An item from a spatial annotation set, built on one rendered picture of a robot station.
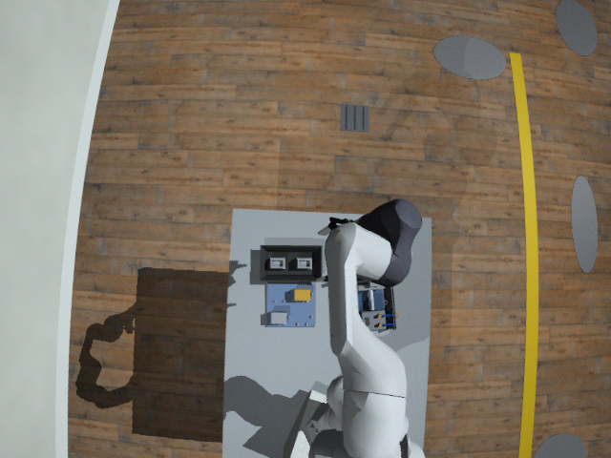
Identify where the yellow block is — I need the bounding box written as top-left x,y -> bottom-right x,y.
294,289 -> 310,301

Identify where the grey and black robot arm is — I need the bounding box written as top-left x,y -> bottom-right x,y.
306,198 -> 425,458

